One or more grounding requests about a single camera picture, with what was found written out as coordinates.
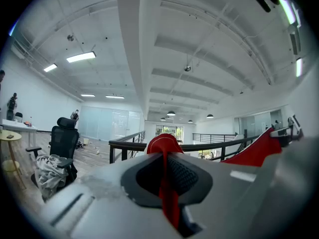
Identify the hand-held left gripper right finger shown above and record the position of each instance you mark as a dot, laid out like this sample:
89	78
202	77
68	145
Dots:
224	195

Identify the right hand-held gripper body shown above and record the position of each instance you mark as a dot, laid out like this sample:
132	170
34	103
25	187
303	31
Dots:
292	133

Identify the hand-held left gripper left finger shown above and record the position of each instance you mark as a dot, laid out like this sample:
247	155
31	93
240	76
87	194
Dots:
107	208

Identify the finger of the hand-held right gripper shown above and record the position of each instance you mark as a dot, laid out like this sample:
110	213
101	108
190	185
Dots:
277	132

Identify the red tablecloth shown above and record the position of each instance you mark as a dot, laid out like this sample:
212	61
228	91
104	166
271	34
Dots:
254	151

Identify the ceiling strip light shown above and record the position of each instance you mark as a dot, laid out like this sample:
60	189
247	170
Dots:
114	97
81	57
287	11
299	67
50	67
13	29
87	95

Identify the crumpled grey cloth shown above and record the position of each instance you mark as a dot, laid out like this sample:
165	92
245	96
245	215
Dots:
49	173

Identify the black tangled equipment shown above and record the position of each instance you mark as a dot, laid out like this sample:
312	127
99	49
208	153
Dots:
81	145

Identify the yellow waste bin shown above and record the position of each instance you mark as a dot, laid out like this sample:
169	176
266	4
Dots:
86	141

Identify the black mesh office chair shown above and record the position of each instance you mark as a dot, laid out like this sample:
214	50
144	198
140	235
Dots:
63	141

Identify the silver ceiling dome fixture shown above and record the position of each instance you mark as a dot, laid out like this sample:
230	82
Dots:
187	68
70	37

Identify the yellow round side table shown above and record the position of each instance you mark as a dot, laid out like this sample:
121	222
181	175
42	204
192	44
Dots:
10	139

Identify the black smartphone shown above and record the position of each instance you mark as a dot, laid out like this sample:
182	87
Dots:
10	136

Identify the white desk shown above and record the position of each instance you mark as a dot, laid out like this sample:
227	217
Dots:
15	126

